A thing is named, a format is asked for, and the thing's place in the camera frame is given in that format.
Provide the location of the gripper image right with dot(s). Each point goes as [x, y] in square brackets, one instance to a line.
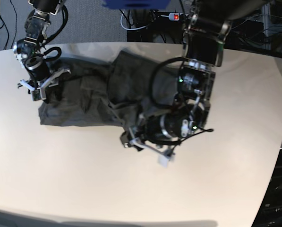
[166, 129]

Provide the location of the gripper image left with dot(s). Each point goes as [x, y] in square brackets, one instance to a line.
[38, 70]

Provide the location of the grey T-shirt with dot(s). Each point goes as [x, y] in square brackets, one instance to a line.
[121, 93]

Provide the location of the blue plastic bin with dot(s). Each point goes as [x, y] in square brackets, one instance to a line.
[136, 4]

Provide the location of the white power strip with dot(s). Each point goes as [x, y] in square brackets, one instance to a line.
[177, 16]

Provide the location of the black OpenArm base box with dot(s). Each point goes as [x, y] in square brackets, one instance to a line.
[270, 211]

